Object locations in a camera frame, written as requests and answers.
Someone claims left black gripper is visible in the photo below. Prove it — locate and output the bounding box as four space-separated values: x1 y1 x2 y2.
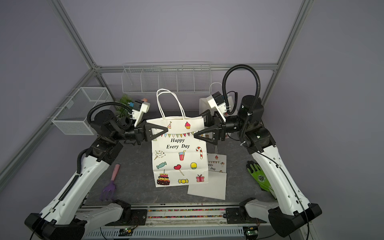
112 118 168 146

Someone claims white party paper bag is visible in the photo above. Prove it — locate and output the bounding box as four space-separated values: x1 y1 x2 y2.
188 147 227 200

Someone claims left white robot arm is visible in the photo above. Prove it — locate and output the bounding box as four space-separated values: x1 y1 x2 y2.
25 108 168 240

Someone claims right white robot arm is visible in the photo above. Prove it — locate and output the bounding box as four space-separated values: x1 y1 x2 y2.
194 92 322 238

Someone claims green artificial plant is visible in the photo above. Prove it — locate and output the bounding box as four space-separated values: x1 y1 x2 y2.
115 94 136 119

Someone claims green black work glove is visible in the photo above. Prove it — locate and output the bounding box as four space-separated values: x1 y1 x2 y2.
246 161 276 199

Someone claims purple small toy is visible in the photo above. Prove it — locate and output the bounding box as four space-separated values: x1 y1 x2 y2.
100 164 121 201

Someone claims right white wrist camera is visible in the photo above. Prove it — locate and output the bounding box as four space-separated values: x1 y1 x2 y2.
207 92 227 123

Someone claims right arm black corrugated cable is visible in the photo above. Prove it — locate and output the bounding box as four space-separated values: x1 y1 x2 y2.
221 64 261 133

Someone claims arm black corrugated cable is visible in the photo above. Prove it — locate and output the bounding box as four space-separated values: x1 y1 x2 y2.
221 64 261 133
86 101 133 127

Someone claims white wire wall shelf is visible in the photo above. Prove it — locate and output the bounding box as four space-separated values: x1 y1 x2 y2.
121 62 212 94

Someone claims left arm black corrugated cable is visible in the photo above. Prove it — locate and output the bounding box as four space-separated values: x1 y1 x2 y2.
86 101 133 127

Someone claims white wire mesh basket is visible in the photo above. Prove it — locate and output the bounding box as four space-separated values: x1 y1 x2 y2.
52 87 113 136

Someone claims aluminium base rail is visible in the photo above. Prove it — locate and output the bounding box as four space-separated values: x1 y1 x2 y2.
83 203 282 240

